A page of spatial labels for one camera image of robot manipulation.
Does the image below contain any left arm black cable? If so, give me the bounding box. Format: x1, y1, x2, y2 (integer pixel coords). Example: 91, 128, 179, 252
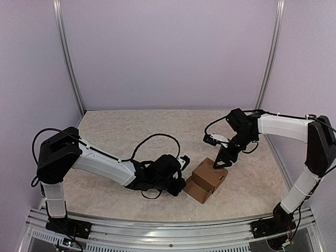
30, 128, 181, 200

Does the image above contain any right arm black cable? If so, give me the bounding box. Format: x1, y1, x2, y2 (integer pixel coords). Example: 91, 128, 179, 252
204, 109, 336, 179

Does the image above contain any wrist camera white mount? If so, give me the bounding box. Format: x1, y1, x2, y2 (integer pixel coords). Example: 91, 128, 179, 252
177, 155, 190, 171
203, 133, 229, 148

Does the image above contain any right aluminium frame post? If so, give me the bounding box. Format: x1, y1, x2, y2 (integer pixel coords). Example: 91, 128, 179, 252
255, 0, 285, 109

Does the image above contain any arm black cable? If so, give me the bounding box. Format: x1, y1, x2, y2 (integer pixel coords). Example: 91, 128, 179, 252
30, 128, 181, 200
204, 109, 336, 179

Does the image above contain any front aluminium frame rail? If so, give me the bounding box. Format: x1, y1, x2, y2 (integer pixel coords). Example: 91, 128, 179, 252
18, 208, 324, 251

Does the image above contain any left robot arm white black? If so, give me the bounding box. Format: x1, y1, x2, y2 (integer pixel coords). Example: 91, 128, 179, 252
33, 127, 190, 234

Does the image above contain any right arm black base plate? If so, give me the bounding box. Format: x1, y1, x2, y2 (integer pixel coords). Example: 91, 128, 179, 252
250, 217, 296, 238

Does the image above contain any left aluminium frame post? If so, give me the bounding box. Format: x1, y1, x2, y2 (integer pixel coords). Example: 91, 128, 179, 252
52, 0, 86, 117

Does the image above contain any aluminium frame post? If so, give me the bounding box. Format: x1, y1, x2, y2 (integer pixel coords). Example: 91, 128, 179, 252
255, 0, 285, 109
52, 0, 86, 117

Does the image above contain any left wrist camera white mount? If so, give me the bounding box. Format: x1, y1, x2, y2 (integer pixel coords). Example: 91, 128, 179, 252
177, 155, 190, 171

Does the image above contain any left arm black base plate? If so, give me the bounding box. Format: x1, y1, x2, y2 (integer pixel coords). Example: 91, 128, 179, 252
46, 216, 92, 239

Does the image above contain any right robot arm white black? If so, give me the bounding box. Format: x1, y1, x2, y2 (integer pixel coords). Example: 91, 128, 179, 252
203, 108, 335, 233

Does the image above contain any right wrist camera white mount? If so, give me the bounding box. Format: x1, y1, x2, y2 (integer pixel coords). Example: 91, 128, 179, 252
203, 133, 229, 148

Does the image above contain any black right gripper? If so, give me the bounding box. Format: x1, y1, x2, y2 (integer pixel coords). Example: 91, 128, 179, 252
213, 130, 257, 169

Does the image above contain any brown cardboard box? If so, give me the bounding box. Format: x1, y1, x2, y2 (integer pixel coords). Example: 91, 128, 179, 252
183, 157, 228, 204

